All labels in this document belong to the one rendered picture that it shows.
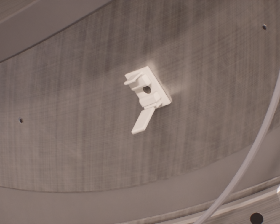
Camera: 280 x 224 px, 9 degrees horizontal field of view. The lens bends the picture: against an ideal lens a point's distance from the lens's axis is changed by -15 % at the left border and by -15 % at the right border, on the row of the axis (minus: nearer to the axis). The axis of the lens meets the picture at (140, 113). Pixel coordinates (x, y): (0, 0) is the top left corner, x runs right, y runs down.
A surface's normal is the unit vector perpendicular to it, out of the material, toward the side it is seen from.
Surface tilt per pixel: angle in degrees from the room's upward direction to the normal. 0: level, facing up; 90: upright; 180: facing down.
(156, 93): 49
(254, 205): 90
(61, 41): 90
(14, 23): 90
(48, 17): 90
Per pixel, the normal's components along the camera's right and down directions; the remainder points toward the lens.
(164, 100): -0.50, 0.50
